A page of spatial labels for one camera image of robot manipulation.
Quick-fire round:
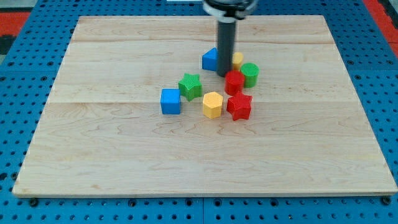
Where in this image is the blue triangle block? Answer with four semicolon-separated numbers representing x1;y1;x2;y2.
201;47;218;72

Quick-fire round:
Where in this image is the yellow rounded block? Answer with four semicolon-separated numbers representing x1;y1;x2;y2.
233;52;244;70

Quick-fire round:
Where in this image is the yellow hexagon block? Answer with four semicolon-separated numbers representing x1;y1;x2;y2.
203;91;223;119

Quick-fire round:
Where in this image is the red cylinder block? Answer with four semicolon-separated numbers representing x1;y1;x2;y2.
224;70;245;96

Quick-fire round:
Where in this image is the red star block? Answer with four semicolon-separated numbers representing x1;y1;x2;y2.
226;91;252;121

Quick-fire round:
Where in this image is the blue cube block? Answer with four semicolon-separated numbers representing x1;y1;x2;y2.
160;88;180;114

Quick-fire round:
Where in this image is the green star block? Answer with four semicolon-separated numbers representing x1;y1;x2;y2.
178;73;202;101

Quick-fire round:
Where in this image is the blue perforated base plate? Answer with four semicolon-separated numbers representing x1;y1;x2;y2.
1;0;397;223

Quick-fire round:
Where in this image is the light wooden board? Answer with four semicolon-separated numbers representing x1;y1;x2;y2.
12;16;397;198

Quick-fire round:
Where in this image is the green cylinder block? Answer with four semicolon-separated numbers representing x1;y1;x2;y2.
240;63;259;88

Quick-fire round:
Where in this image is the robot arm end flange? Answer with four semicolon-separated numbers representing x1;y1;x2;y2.
203;0;259;23

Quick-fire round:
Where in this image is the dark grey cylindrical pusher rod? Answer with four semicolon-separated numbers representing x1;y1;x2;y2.
216;22;236;77

